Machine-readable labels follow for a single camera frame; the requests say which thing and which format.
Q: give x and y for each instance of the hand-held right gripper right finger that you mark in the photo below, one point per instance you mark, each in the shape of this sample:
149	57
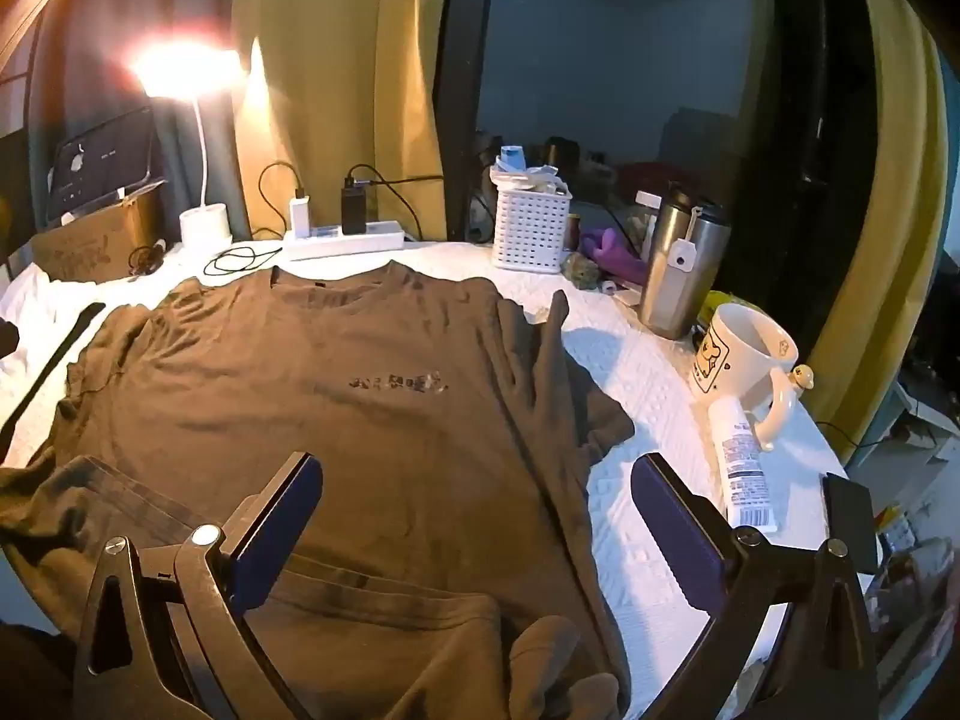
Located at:
675	540

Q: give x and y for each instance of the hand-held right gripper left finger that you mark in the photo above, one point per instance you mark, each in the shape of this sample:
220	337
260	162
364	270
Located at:
277	525

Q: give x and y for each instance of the brown t-shirt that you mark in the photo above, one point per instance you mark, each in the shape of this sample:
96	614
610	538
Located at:
337	427

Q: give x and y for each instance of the white tube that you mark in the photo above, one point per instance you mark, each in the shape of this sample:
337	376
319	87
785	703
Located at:
739	465

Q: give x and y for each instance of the white cartoon mug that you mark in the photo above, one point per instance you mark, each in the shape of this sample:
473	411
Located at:
731	360

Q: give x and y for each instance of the stainless steel tumbler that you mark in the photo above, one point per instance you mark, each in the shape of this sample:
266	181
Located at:
675	285

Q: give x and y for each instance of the purple soft item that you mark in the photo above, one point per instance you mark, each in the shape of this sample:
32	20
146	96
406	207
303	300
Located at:
615	255

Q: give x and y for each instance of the white power strip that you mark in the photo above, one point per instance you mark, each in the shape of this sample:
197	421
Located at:
352	241

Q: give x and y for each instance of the white desk lamp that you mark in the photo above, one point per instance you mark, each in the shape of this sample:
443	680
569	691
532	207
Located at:
204	229

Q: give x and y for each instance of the white charger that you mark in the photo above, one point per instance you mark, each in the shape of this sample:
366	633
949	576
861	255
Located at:
300	216

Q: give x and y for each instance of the black charger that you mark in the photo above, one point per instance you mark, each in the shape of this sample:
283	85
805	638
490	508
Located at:
354	210

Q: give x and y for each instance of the white crumpled cloth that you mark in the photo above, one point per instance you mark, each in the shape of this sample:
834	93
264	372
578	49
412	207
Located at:
30	300

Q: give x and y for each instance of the jar with white lid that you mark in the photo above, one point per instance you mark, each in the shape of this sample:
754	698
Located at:
646	202

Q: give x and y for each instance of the white perforated basket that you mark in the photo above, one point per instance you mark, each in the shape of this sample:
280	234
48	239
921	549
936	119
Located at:
529	232

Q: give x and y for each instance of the cardboard box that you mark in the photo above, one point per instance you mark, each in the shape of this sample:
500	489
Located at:
90	240

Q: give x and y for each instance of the yellow curtain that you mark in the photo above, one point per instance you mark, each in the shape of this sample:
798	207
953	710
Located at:
337	90
892	240

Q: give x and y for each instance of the white tablet stand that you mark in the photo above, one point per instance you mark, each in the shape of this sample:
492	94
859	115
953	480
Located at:
70	217

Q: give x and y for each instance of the black tablet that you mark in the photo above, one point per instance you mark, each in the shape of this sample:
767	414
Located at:
105	157

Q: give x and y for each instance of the blue white packet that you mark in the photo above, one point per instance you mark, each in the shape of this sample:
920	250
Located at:
514	159

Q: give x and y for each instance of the dark teal curtain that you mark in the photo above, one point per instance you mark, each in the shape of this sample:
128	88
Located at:
90	30

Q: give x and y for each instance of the black window frame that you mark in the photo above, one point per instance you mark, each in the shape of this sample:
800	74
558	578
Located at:
461	90

